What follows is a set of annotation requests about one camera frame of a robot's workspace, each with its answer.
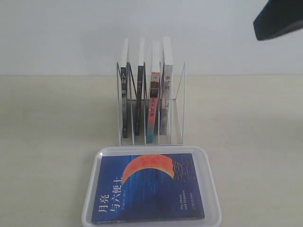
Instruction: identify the red teal spine book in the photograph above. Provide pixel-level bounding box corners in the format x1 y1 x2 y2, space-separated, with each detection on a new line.
146 41 160 144

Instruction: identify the blue moon cover book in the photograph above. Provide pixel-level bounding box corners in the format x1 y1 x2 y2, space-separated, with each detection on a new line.
91 153 205 224

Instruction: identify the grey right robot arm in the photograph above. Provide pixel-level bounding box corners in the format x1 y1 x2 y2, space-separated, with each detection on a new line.
253 0 303 41

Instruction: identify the grey white spine book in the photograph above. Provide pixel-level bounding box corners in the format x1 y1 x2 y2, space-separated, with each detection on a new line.
160 36 173 135

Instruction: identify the dark brown spine book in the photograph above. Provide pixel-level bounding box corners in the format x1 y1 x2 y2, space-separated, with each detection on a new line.
134 37 145 136

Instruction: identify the black book with barcode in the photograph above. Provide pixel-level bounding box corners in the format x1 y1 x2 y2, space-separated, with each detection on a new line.
120 38 129 138

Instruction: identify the white plastic tray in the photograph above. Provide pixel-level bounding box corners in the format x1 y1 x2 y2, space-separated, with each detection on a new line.
81 145 222 227

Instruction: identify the white wire book rack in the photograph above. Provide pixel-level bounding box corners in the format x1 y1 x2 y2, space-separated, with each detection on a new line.
116 61 187 146

